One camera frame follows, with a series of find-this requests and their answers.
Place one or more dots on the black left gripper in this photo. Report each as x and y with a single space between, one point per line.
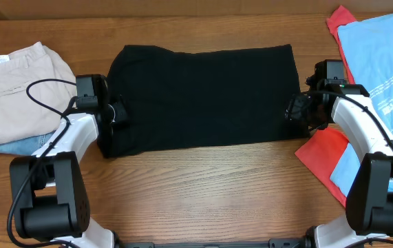
120 107

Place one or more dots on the red t-shirt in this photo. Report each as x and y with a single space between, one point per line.
324 150

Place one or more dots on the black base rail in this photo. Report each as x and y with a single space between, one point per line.
272 243

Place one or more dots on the beige folded trousers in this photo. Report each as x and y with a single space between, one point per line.
35 85

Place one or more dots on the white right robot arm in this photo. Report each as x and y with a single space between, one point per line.
368 217

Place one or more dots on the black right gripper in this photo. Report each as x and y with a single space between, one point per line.
293 112

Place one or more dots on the black t-shirt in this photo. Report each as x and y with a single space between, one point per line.
177 100

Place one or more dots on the blue denim jeans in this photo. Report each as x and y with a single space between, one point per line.
26 146

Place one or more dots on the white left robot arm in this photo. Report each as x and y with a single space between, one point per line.
49 198

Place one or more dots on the light blue t-shirt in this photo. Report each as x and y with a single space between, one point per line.
367 47

